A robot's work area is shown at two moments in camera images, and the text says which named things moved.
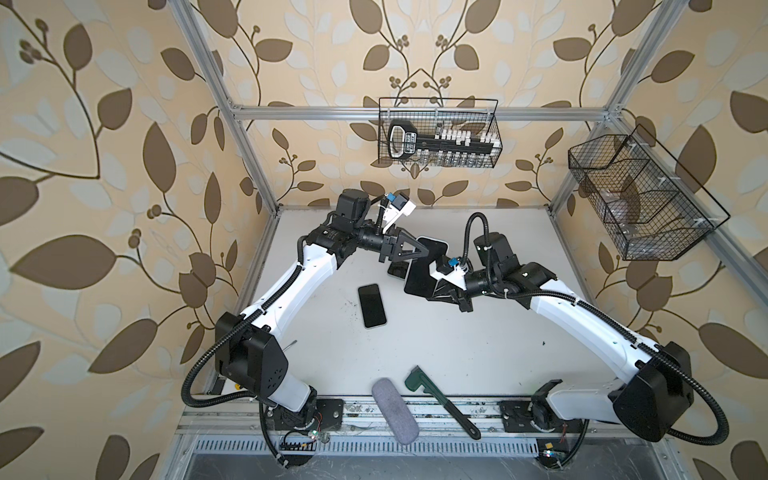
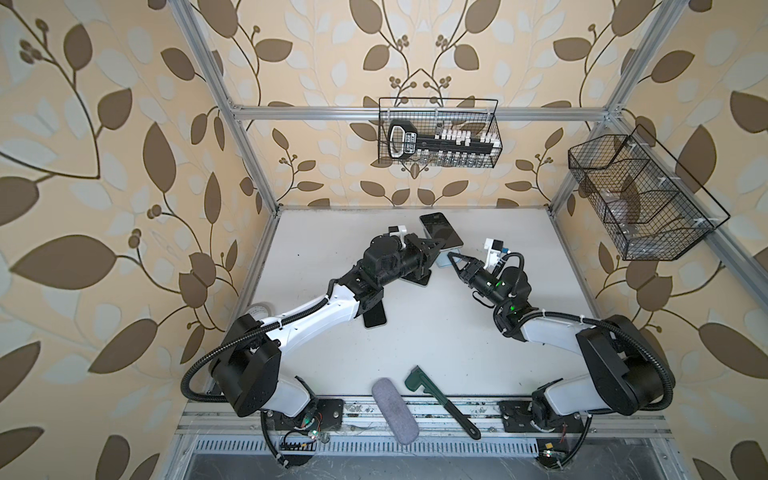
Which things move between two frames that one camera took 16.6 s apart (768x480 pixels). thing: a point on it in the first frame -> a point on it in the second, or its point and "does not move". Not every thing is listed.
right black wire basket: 651,208 does not move
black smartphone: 418,278 -> 438,228
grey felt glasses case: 395,411 does not move
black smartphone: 372,305 does not move
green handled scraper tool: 417,378 does not move
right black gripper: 452,294 -> 471,271
